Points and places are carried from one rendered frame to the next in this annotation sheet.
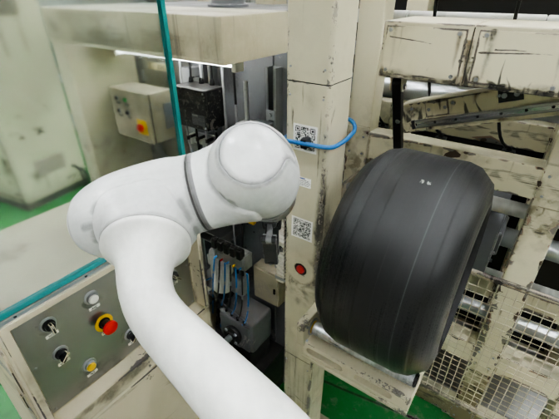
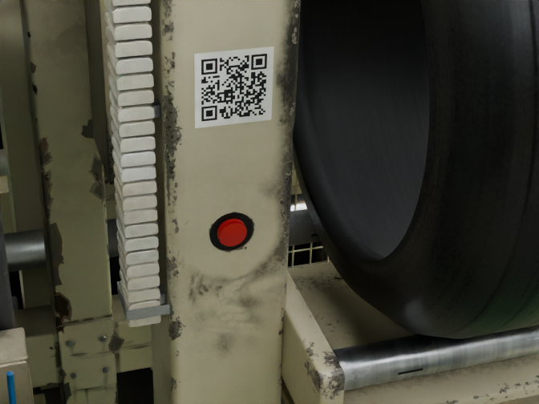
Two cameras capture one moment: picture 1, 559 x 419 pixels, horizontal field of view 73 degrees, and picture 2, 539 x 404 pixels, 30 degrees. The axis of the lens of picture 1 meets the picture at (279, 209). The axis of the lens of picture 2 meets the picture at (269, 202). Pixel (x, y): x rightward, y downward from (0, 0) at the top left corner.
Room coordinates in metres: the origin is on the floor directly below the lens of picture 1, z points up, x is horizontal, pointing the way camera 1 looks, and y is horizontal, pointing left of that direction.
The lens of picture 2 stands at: (0.44, 0.60, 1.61)
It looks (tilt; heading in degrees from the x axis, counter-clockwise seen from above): 31 degrees down; 306
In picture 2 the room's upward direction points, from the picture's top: 2 degrees clockwise
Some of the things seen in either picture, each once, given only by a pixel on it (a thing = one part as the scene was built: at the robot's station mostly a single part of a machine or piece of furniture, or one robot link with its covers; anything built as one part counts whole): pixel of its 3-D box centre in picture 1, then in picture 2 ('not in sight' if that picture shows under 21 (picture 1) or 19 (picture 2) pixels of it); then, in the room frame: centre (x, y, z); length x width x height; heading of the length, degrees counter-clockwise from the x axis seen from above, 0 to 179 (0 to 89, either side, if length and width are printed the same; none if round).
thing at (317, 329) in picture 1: (360, 351); (468, 345); (0.77, -0.25, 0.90); 0.35 x 0.05 x 0.05; 55
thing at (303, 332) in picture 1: (330, 299); (273, 298); (0.99, -0.18, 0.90); 0.40 x 0.03 x 0.10; 145
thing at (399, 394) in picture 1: (357, 364); (455, 390); (0.78, -0.24, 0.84); 0.36 x 0.09 x 0.06; 55
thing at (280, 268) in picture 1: (285, 223); (136, 110); (1.05, -0.02, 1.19); 0.05 x 0.04 x 0.48; 145
